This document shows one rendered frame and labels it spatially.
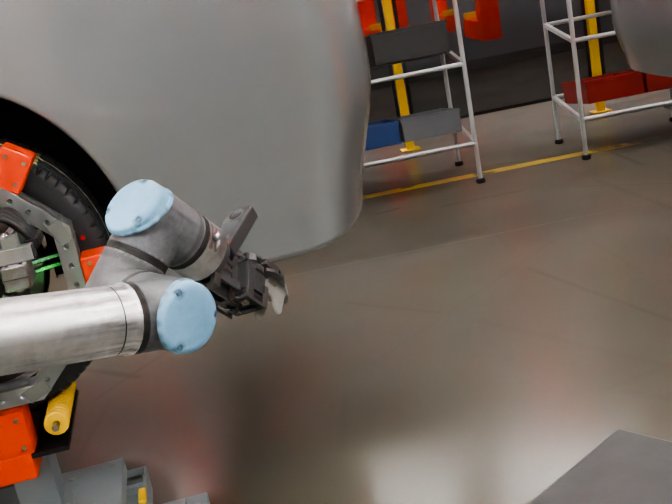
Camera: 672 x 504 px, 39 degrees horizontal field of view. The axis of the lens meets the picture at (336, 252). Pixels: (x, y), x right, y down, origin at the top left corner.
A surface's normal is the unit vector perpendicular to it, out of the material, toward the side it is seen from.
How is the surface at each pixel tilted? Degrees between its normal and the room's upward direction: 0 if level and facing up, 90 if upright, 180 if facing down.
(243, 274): 45
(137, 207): 40
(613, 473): 0
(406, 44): 83
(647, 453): 0
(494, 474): 0
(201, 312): 92
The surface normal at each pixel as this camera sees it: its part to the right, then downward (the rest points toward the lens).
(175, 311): 0.73, 0.09
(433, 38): 0.07, 0.15
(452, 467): -0.18, -0.94
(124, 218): -0.48, -0.51
